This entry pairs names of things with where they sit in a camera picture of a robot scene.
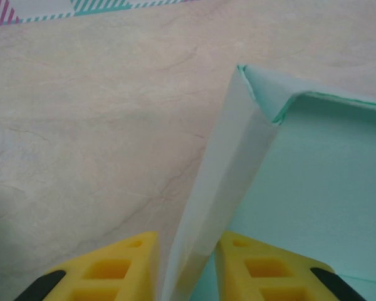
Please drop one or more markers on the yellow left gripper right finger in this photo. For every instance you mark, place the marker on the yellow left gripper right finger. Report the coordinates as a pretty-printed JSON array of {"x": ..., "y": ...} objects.
[{"x": 263, "y": 269}]

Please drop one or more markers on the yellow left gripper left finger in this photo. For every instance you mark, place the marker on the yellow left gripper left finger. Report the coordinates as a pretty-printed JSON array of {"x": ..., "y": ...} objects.
[{"x": 112, "y": 269}]

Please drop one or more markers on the light teal paper box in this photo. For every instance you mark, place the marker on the light teal paper box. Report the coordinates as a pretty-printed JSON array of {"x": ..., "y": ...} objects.
[{"x": 316, "y": 188}]

